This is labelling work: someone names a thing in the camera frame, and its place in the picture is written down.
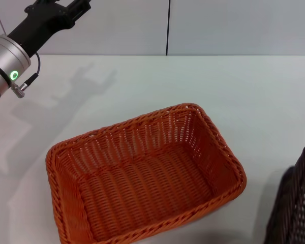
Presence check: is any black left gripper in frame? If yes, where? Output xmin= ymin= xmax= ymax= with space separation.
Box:
xmin=5 ymin=0 xmax=93 ymax=56

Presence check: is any black cable with metal plug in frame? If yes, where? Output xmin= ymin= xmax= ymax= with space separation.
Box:
xmin=11 ymin=51 xmax=41 ymax=98

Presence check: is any dark brown woven plastic basket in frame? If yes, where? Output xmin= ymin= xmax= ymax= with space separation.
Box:
xmin=265 ymin=138 xmax=305 ymax=244

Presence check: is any orange woven plastic basket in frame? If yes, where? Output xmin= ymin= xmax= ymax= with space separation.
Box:
xmin=45 ymin=102 xmax=248 ymax=244

